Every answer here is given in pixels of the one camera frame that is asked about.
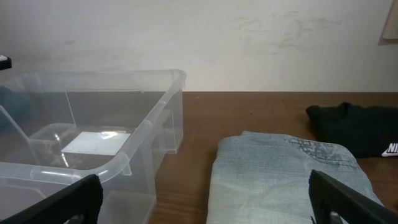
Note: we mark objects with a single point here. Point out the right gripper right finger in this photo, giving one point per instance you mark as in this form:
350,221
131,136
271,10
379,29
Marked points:
335,202

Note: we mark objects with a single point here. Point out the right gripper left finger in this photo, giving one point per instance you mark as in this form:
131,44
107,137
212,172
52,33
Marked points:
78,203

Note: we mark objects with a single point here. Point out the dark blue jeans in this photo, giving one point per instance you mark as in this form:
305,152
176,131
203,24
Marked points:
16,104

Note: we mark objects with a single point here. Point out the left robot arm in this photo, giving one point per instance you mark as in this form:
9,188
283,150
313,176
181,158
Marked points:
5,62

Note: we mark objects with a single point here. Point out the clear plastic storage bin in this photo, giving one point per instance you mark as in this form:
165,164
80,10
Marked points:
118,126

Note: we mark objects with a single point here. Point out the folded light blue jeans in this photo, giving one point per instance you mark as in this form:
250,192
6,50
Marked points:
263,178

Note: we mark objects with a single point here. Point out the folded black Nike garment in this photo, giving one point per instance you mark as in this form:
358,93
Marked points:
365,131

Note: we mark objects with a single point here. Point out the beige object on wall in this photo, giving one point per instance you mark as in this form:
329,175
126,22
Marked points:
389,32

